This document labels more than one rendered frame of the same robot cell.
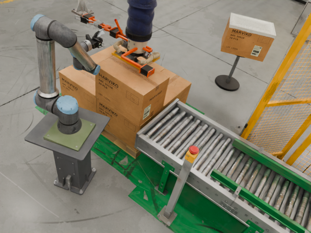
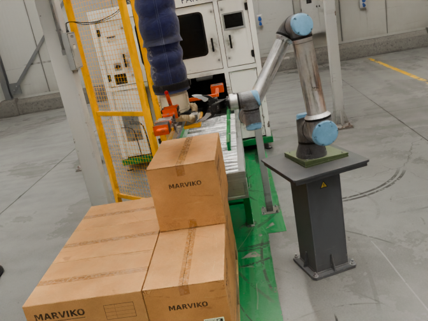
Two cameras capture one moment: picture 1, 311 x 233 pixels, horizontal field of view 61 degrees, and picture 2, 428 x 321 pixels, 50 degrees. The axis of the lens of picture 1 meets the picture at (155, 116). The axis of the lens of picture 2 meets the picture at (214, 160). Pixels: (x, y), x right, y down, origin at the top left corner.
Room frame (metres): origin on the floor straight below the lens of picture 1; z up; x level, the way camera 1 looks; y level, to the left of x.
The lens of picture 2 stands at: (3.02, 2.93, 1.73)
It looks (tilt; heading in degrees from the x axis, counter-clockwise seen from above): 18 degrees down; 247
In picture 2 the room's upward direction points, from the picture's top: 10 degrees counter-clockwise
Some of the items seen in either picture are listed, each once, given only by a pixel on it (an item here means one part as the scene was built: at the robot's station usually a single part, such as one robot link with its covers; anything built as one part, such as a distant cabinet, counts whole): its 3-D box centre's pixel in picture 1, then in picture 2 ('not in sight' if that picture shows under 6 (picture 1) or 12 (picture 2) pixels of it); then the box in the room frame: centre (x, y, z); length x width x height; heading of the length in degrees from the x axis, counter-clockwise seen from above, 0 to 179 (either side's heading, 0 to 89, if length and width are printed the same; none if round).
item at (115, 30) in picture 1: (115, 32); (171, 112); (2.19, 0.51, 1.24); 0.10 x 0.08 x 0.06; 153
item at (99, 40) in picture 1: (94, 42); (218, 104); (1.95, 0.63, 1.24); 0.12 x 0.09 x 0.08; 153
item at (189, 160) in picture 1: (177, 188); (262, 156); (1.20, -0.31, 0.50); 0.07 x 0.07 x 1.00; 62
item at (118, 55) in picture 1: (129, 58); (193, 117); (2.00, 0.33, 1.13); 0.34 x 0.10 x 0.05; 63
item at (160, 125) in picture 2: (88, 18); (162, 128); (2.36, 0.82, 1.24); 0.08 x 0.07 x 0.05; 63
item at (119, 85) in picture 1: (130, 87); (191, 178); (2.08, 0.30, 0.74); 0.60 x 0.40 x 0.40; 61
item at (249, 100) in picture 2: (78, 49); (248, 99); (1.80, 0.71, 1.23); 0.12 x 0.09 x 0.10; 153
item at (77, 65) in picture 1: (79, 62); (252, 118); (1.80, 0.71, 1.12); 0.12 x 0.09 x 0.12; 75
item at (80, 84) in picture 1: (126, 90); (149, 263); (2.49, 0.41, 0.34); 1.20 x 1.00 x 0.40; 62
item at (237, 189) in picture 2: (157, 124); (200, 194); (1.91, -0.04, 0.48); 0.70 x 0.03 x 0.15; 152
